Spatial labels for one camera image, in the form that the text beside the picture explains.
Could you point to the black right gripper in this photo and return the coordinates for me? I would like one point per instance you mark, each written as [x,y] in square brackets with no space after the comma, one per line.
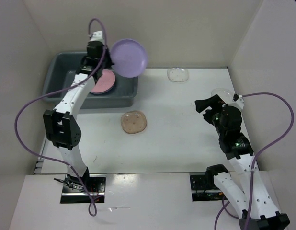
[214,101]

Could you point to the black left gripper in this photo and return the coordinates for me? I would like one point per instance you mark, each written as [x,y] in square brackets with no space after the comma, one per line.
[110,63]

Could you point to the pink plastic plate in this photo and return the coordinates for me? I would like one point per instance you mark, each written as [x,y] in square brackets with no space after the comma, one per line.
[106,81]

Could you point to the purple plastic plate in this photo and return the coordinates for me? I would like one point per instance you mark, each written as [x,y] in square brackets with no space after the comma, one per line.
[129,57]

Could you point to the blue plastic plate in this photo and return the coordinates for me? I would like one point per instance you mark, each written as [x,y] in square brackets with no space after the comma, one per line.
[95,92]

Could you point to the clear dish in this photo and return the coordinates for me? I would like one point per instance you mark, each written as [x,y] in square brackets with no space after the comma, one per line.
[177,74]

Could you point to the brown translucent square plate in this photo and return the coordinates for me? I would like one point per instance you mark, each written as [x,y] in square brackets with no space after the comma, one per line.
[133,122]

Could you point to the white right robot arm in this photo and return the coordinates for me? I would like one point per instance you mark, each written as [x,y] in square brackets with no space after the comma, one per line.
[251,200]

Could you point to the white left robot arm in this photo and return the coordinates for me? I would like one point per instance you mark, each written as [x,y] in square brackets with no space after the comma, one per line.
[60,123]

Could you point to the grey plastic bin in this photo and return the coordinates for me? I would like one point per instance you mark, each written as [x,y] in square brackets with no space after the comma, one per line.
[61,73]

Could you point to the clear bowl at right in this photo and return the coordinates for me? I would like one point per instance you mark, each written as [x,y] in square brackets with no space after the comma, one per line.
[224,94]

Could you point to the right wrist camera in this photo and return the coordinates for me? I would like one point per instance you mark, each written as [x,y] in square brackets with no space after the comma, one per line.
[238,101]

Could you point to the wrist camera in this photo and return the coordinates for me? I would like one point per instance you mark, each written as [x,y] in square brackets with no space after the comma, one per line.
[238,101]
[97,38]

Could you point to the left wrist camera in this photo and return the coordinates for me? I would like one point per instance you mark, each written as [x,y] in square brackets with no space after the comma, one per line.
[97,38]

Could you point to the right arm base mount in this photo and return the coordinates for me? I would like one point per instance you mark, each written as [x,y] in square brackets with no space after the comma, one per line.
[202,190]

